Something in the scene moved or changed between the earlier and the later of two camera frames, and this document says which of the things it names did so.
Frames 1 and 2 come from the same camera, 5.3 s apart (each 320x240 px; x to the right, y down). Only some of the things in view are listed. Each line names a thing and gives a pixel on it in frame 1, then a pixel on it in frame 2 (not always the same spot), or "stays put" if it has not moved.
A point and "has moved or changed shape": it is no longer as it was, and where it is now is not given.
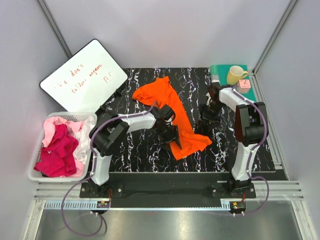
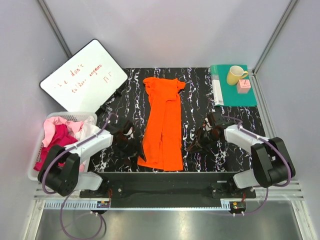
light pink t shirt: (49, 124) stays put
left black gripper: (173, 135) → (134, 150)
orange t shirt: (158, 91) has moved or changed shape
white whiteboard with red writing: (85, 82) stays put
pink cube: (243, 86) stays put
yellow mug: (235, 73) stays put
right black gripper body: (211, 112) → (206, 139)
